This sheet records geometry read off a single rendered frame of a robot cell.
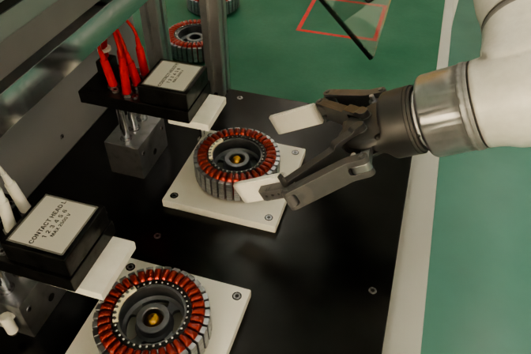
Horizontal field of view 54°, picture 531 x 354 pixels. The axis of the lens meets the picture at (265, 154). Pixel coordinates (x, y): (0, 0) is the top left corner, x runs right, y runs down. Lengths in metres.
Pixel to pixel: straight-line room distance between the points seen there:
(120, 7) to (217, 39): 0.28
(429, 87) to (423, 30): 0.60
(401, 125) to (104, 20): 0.31
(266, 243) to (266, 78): 0.39
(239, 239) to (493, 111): 0.32
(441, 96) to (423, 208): 0.24
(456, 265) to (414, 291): 1.03
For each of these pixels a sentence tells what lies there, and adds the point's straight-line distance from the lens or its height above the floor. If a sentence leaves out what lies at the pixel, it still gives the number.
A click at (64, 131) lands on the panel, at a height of 0.80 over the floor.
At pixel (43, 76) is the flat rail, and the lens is 0.47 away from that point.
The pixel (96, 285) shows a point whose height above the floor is 0.88.
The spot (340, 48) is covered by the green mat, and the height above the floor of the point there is 0.75.
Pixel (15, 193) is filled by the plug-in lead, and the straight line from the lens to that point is 0.52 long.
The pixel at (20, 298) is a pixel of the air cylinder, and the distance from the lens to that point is 0.58.
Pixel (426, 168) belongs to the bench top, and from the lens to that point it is 0.79.
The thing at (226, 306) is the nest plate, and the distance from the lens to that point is 0.57.
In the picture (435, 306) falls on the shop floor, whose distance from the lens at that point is 1.57.
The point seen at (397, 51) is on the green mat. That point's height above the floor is 0.75.
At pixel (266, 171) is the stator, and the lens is 0.65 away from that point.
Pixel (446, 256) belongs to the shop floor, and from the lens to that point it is 1.68.
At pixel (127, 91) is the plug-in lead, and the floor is 0.91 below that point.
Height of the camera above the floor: 1.26
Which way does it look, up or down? 42 degrees down
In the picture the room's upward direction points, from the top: straight up
